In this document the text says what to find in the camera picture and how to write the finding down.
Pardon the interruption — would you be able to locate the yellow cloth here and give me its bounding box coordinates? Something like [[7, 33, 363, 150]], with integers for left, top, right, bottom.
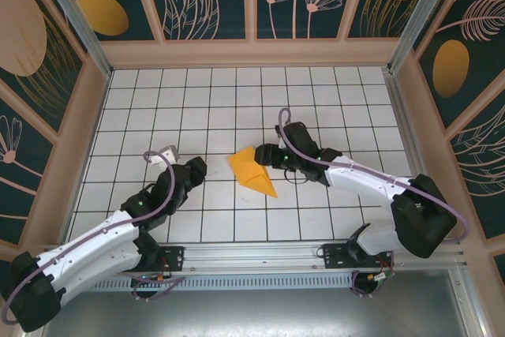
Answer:
[[228, 146, 279, 199]]

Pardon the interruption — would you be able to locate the grey metal sheet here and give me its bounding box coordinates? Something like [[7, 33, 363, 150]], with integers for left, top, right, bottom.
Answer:
[[37, 287, 477, 337]]

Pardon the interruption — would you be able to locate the small controller board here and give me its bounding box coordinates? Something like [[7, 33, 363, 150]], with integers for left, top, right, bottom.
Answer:
[[129, 272, 169, 302], [352, 269, 395, 298]]

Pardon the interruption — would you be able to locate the aluminium side bar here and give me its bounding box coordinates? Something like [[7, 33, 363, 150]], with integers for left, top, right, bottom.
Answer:
[[449, 261, 486, 337]]

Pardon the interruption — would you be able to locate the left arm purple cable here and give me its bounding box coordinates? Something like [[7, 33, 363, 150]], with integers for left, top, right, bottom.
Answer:
[[2, 150, 186, 324]]

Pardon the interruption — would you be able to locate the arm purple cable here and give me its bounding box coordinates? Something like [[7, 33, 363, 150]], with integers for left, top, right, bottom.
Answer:
[[2, 150, 186, 324], [275, 107, 470, 298]]

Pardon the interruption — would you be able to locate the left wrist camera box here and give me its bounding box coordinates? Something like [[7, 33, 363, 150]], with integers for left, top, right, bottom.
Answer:
[[151, 145, 179, 167]]

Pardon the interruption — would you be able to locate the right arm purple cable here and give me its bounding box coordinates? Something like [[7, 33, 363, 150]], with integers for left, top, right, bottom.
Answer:
[[275, 107, 470, 298]]

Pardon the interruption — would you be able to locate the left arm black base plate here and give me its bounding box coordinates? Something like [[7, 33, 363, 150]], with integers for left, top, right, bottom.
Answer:
[[133, 245, 186, 273]]

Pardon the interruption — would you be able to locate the long aluminium mounting rail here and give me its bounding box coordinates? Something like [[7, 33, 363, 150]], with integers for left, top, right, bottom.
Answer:
[[36, 237, 471, 278]]

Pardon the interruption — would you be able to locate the aluminium table edge rail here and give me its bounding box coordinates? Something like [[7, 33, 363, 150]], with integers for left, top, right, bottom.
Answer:
[[381, 68, 449, 240]]

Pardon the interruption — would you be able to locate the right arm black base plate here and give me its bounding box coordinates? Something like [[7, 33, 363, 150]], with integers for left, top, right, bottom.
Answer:
[[322, 242, 395, 271]]

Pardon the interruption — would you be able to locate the grey slotted cable duct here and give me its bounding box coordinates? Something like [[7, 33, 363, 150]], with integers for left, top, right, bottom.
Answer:
[[90, 273, 355, 291]]

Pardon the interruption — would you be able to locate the aluminium corner post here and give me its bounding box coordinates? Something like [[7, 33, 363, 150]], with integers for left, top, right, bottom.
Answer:
[[31, 0, 114, 80], [385, 0, 463, 74]]

